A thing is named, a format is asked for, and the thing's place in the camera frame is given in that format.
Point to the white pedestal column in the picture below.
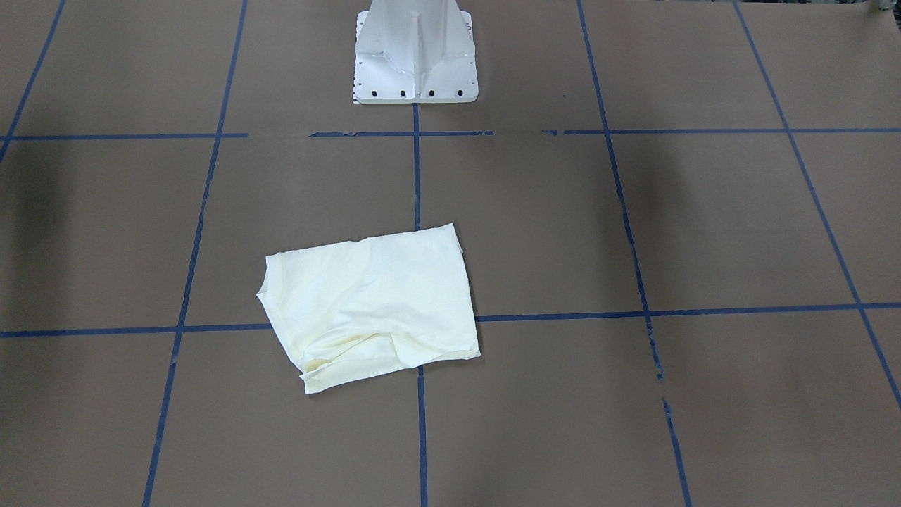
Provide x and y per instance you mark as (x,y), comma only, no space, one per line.
(414,52)

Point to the cream long sleeve cat shirt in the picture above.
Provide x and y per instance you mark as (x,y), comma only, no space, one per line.
(355,310)

